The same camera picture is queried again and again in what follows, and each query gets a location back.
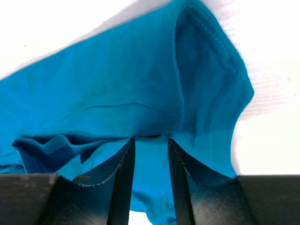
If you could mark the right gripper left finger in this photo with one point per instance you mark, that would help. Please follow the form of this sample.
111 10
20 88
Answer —
100 196

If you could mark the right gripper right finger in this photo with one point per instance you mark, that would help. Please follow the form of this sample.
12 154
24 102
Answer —
203 196

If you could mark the blue t shirt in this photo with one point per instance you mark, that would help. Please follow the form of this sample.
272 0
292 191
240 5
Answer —
171 73

